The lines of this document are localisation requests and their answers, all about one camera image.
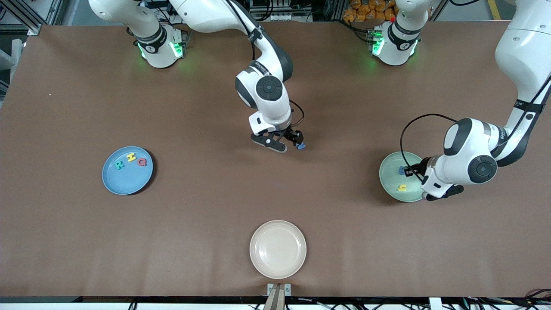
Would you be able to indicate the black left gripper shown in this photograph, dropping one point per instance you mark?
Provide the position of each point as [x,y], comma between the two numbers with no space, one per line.
[419,168]

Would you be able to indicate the yellow foam letter y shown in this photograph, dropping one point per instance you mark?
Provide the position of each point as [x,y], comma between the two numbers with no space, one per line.
[402,187]

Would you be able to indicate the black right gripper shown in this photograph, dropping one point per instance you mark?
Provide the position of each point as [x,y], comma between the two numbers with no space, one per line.
[291,135]

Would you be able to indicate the black equipment rack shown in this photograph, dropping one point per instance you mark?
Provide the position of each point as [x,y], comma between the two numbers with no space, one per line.
[280,8]

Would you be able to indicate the orange snack bag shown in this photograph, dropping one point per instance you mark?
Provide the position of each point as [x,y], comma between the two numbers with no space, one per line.
[366,10]

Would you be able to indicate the blue plate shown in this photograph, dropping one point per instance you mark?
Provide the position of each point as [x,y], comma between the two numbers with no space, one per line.
[127,178]

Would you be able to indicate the green plate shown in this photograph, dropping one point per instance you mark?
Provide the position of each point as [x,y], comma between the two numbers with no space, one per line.
[389,178]

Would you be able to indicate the beige plate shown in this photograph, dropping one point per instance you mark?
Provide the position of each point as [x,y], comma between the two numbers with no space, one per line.
[277,249]

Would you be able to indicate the aluminium frame profile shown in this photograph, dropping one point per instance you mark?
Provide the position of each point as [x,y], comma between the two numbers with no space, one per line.
[26,17]

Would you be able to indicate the teal foam letter R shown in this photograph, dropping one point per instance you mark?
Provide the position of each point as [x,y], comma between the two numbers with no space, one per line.
[119,164]

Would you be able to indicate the red foam letter Q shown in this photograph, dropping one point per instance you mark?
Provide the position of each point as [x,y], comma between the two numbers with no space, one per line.
[139,162]

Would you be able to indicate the metal table edge bracket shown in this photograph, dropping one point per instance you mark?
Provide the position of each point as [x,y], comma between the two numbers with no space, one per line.
[271,287]

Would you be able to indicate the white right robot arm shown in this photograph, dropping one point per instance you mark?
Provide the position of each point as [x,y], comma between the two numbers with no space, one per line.
[269,88]

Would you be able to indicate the yellow foam letter H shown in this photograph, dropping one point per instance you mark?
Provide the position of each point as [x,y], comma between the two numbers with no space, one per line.
[131,156]

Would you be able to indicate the grey side fixture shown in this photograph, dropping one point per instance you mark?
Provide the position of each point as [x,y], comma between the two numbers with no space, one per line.
[6,60]

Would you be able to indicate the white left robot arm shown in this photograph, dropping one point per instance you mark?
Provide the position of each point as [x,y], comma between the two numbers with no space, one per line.
[482,168]

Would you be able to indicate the white block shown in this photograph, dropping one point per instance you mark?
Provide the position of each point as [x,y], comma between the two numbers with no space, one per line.
[435,303]

